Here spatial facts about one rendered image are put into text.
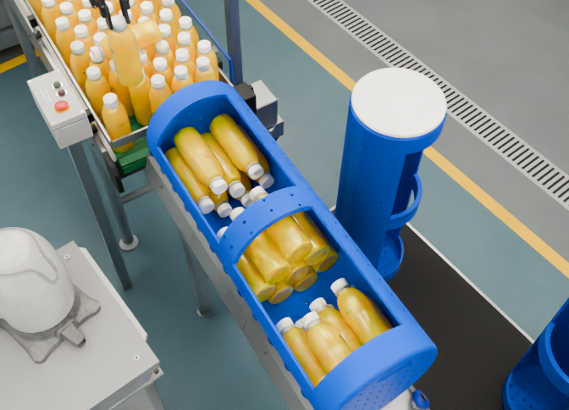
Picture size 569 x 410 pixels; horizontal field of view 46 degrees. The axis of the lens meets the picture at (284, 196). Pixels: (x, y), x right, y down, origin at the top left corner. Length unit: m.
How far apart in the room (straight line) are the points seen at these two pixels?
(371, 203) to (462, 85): 1.56
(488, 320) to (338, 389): 1.39
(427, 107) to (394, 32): 1.87
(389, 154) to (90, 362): 1.00
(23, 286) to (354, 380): 0.66
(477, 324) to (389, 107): 1.02
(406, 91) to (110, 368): 1.14
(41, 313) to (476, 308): 1.71
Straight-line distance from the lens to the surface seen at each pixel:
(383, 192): 2.11
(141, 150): 2.06
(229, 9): 2.29
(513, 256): 3.03
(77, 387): 1.53
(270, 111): 2.24
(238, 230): 1.50
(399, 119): 1.95
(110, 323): 1.57
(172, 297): 2.79
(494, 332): 2.66
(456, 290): 2.70
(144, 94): 2.02
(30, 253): 1.38
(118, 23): 1.78
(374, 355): 1.34
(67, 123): 1.93
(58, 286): 1.45
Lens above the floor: 2.46
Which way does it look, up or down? 54 degrees down
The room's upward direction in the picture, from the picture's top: 1 degrees clockwise
